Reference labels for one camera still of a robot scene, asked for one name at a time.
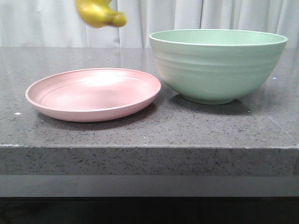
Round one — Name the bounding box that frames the white curtain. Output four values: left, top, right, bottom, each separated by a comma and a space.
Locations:
0, 0, 299, 48

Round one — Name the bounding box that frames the green bowl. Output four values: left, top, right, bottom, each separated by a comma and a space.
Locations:
149, 29, 288, 105

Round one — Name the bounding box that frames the yellow banana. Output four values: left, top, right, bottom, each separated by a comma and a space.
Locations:
74, 0, 127, 28

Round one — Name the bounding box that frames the pink plate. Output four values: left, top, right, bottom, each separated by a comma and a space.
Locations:
25, 68, 161, 122

